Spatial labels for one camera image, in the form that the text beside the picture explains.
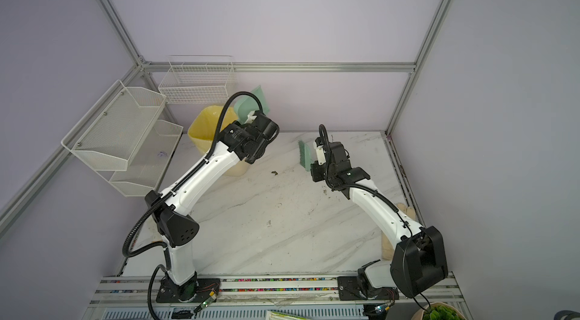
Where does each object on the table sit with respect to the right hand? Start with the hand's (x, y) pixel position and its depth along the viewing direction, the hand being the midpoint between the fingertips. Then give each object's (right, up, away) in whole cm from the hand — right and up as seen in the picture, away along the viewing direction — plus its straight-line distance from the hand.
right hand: (313, 163), depth 83 cm
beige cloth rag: (+28, -32, -1) cm, 43 cm away
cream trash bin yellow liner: (-46, +13, +10) cm, 48 cm away
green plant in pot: (+34, -41, -21) cm, 57 cm away
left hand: (-31, +12, -10) cm, 34 cm away
